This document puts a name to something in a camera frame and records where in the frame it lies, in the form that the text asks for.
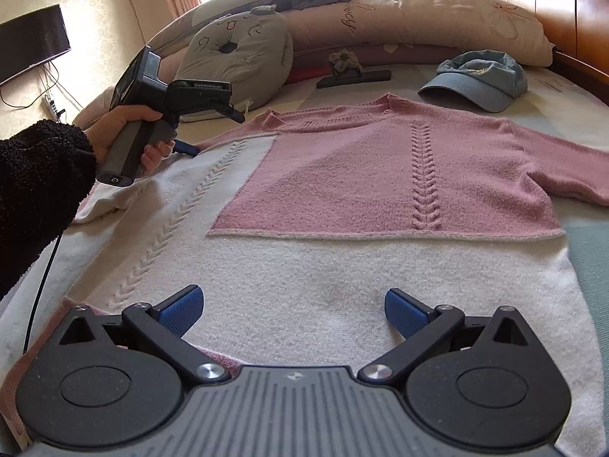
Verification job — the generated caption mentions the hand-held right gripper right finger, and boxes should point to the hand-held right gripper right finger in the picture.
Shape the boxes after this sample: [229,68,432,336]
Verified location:
[357,288,531,386]

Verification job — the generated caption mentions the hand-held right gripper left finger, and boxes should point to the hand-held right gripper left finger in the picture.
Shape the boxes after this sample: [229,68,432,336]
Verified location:
[58,284,234,386]

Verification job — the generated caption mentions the pink and white sweater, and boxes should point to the pink and white sweater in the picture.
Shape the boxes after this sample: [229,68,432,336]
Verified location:
[0,93,609,443]

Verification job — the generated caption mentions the person's left forearm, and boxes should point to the person's left forearm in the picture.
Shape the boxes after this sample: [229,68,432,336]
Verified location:
[0,120,98,300]

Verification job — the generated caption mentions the person's left hand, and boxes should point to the person's left hand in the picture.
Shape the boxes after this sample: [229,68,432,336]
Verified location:
[83,105,174,177]

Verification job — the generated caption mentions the grey cat face cushion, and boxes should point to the grey cat face cushion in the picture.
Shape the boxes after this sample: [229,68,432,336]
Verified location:
[178,6,294,111]

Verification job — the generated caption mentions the grey pillow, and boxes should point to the grey pillow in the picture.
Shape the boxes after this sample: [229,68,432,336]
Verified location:
[147,0,298,58]

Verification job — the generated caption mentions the knitted flower ornament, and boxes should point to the knitted flower ornament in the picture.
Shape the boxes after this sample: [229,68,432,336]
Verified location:
[329,49,360,77]

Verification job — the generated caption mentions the black phone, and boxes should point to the black phone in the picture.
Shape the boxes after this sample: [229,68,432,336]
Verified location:
[316,69,392,89]

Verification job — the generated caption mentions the pink quilt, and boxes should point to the pink quilt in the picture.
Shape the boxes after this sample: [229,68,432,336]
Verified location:
[285,43,477,77]

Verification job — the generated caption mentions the beige floral quilt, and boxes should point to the beige floral quilt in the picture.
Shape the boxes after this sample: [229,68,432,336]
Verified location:
[71,0,557,127]

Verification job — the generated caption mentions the light blue cap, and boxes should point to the light blue cap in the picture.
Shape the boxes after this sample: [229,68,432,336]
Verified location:
[418,51,528,113]

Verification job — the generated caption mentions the wooden bed headboard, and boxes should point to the wooden bed headboard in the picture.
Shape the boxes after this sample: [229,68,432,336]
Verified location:
[478,0,609,91]

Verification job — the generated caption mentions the black wall cables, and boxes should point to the black wall cables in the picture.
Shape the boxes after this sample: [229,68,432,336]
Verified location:
[0,64,67,122]

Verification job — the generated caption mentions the black wall television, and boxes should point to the black wall television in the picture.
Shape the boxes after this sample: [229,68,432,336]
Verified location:
[0,4,72,86]

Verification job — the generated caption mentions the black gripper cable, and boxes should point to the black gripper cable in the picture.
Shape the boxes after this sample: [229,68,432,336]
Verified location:
[24,233,65,353]

